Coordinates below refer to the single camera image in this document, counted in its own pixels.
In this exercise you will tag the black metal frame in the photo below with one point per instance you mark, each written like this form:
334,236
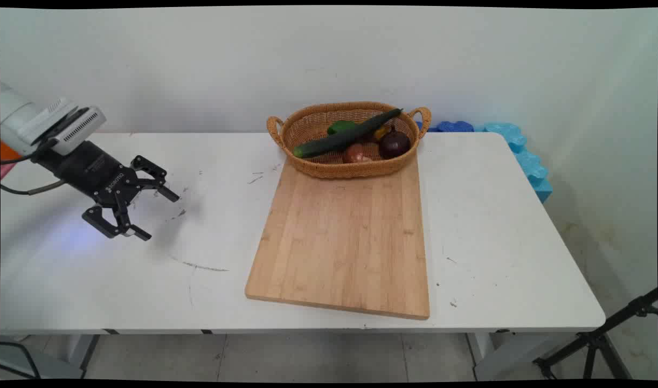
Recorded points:
33,361

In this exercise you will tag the green bell pepper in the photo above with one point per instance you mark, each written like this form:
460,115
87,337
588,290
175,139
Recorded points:
339,126

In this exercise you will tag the dark green cucumber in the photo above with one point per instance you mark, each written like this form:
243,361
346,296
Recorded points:
345,138

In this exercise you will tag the bamboo cutting board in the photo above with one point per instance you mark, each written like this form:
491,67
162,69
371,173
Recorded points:
345,242

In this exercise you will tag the dark blue foam piece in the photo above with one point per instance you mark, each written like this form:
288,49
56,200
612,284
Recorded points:
454,126

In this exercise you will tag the woven wicker basket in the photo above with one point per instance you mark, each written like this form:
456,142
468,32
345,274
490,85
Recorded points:
355,167

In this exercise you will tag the brown onion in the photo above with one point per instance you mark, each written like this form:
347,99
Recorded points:
355,153

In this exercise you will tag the pink object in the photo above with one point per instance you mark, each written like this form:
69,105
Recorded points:
6,171

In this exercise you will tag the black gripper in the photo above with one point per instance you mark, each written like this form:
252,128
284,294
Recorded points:
91,172

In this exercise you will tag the orange object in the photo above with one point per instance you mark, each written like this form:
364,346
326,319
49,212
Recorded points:
8,152

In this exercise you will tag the white table leg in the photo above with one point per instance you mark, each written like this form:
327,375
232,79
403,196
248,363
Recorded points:
487,355
78,353

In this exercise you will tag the purple red onion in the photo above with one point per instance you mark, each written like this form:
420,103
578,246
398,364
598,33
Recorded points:
394,144

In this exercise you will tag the yellow pepper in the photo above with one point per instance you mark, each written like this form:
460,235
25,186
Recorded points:
382,132

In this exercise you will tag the black tripod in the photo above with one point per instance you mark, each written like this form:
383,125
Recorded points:
595,342

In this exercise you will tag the light blue foam mat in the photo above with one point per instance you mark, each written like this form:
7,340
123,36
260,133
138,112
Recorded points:
528,161

